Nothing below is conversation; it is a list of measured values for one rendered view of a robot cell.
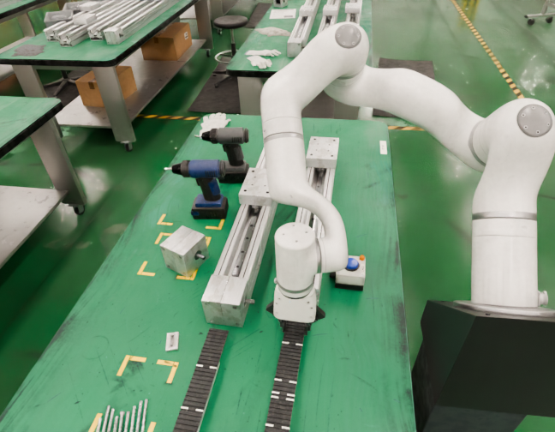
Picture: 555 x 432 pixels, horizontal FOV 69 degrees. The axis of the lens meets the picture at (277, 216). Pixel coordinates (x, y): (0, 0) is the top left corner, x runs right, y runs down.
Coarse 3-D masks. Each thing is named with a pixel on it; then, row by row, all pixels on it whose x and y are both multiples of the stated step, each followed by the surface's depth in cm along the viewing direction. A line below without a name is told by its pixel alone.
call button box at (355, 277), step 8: (352, 256) 117; (360, 264) 114; (336, 272) 113; (344, 272) 112; (352, 272) 112; (360, 272) 112; (336, 280) 114; (344, 280) 113; (352, 280) 112; (360, 280) 112; (344, 288) 115; (352, 288) 114; (360, 288) 114
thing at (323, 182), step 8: (312, 168) 148; (328, 168) 148; (312, 176) 145; (320, 176) 149; (328, 176) 144; (312, 184) 145; (320, 184) 145; (328, 184) 140; (320, 192) 144; (328, 192) 137; (328, 200) 134; (296, 216) 128; (304, 216) 128; (312, 216) 132; (312, 224) 129; (320, 224) 125; (320, 232) 122; (320, 280) 113
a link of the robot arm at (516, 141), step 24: (504, 120) 78; (528, 120) 75; (552, 120) 76; (480, 144) 86; (504, 144) 77; (528, 144) 76; (552, 144) 76; (504, 168) 80; (528, 168) 79; (480, 192) 84; (504, 192) 81; (528, 192) 80; (480, 216) 84; (504, 216) 80; (528, 216) 80
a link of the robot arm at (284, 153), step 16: (272, 144) 87; (288, 144) 86; (272, 160) 87; (288, 160) 85; (304, 160) 88; (272, 176) 86; (288, 176) 85; (304, 176) 87; (272, 192) 87; (288, 192) 85; (304, 192) 85; (304, 208) 90; (320, 208) 85; (336, 224) 85; (320, 240) 86; (336, 240) 84; (336, 256) 84
